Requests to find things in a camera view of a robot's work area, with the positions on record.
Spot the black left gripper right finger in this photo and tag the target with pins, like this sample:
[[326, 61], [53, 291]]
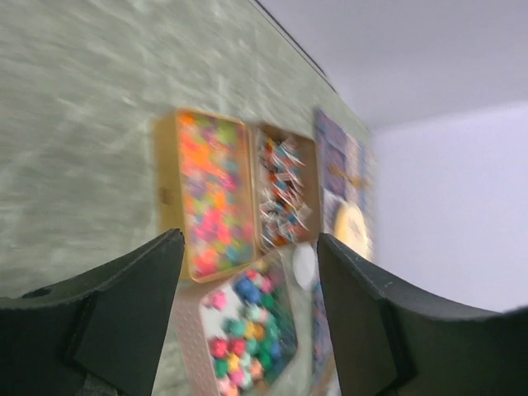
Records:
[[390, 337]]

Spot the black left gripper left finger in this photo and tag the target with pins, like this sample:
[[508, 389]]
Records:
[[109, 323]]

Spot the pink tin of star candies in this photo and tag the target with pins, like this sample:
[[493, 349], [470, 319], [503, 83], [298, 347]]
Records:
[[247, 334]]

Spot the gold tin of gummy candies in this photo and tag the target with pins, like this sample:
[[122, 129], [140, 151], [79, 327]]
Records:
[[205, 189]]

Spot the cream and orange plate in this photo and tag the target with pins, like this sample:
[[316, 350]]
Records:
[[350, 229]]

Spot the gold fork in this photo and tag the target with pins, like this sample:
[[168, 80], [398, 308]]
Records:
[[357, 182]]

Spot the patterned blue cloth mat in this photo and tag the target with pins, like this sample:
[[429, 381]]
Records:
[[345, 170]]

